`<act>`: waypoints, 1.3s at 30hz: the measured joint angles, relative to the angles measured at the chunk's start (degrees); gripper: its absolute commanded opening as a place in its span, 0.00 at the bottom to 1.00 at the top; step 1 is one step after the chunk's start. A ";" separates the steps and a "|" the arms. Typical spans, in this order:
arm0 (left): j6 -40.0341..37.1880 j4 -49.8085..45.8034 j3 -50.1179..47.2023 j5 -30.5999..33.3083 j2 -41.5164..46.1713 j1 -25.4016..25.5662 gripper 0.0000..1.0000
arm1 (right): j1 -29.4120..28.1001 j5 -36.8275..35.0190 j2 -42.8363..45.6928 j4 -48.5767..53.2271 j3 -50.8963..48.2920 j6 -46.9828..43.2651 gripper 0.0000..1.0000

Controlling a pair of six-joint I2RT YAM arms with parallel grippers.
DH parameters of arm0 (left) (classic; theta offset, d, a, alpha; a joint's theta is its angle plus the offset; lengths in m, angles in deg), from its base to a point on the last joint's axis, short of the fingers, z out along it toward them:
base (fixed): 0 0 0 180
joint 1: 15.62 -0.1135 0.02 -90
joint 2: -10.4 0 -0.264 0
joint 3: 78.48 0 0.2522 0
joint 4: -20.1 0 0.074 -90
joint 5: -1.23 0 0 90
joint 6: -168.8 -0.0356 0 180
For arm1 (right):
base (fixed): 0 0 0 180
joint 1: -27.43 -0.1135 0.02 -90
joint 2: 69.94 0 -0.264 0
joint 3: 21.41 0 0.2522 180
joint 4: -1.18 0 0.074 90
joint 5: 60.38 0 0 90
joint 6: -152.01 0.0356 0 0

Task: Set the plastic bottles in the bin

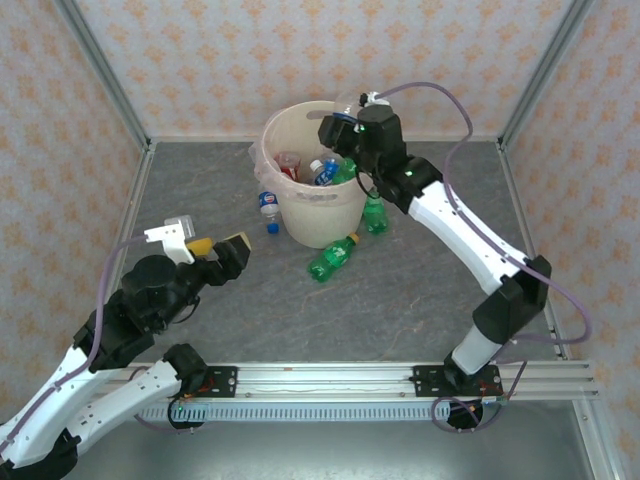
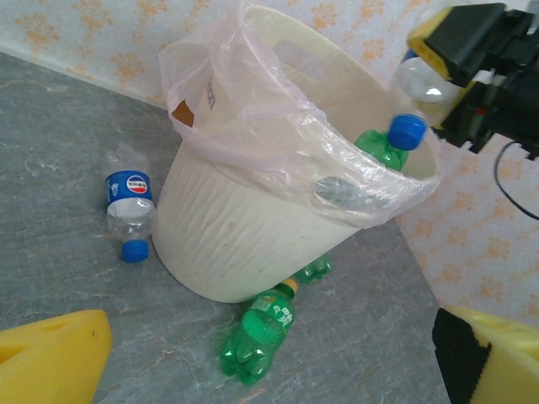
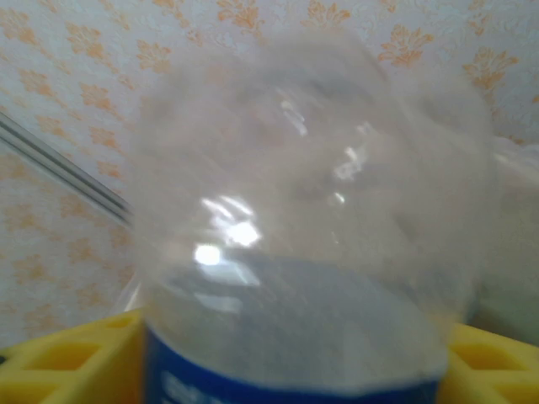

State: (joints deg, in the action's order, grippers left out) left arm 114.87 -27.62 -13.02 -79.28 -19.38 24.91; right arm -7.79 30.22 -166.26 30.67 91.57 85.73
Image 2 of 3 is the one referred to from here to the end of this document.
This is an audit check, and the yellow sponge left gripper left finger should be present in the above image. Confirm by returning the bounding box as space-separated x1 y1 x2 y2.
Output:
0 310 113 404

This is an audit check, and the yellow sponge left gripper right finger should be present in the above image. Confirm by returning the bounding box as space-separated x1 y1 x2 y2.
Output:
433 306 539 404

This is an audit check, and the Pepsi bottle blue cap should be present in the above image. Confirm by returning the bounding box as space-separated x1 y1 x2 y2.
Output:
104 145 156 264
386 56 462 152

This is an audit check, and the green bottle orange cap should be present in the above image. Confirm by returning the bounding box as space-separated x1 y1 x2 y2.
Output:
352 127 410 173

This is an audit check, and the cream plastic waste bin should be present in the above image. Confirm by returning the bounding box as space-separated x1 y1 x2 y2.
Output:
151 4 439 304

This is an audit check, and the green bottle yellow cap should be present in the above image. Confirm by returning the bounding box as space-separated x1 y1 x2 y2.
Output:
218 277 301 388
293 253 334 284

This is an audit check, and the translucent plastic bag liner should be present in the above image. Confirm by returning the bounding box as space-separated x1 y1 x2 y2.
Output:
158 3 443 231

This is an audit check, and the brown paper sticker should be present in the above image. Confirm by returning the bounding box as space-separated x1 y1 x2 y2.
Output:
172 98 197 127

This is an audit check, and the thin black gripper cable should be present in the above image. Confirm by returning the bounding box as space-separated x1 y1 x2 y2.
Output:
494 141 539 221

